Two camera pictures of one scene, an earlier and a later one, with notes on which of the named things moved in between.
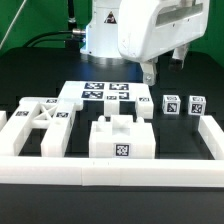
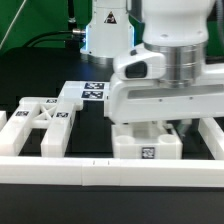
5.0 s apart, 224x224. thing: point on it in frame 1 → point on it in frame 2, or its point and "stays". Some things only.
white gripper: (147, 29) → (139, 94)
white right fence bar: (212, 135) stays
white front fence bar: (112, 171) stays
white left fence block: (3, 119) stays
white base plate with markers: (104, 90) stays
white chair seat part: (122, 137) → (146, 140)
